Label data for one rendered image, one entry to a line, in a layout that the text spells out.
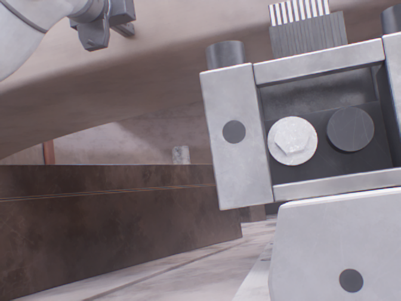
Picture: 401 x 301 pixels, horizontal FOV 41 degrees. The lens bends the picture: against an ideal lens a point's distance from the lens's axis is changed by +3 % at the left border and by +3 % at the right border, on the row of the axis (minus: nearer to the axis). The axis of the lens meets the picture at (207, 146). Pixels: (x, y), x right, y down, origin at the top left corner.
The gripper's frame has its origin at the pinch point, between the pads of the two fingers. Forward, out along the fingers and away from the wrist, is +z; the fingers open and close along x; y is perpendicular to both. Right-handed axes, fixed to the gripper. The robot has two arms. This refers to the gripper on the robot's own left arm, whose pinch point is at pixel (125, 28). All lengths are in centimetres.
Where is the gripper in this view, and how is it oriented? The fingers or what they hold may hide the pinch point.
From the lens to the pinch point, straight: 126.0
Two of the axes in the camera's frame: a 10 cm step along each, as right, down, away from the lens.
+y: -1.4, -9.8, 1.2
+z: 3.0, 0.7, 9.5
